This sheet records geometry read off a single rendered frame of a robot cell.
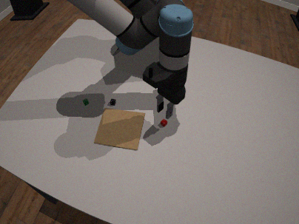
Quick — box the green die with white pips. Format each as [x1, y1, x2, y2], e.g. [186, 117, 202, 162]
[83, 99, 89, 106]

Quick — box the tan flat mat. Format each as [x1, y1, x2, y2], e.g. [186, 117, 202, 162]
[94, 108, 145, 150]

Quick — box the red die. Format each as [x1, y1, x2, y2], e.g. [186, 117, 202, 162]
[161, 119, 167, 126]

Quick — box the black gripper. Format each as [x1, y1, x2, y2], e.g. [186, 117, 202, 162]
[143, 50, 189, 119]

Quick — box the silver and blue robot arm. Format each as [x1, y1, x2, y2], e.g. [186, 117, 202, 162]
[68, 0, 193, 58]

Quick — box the black die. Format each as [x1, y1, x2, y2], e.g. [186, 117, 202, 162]
[110, 99, 116, 106]

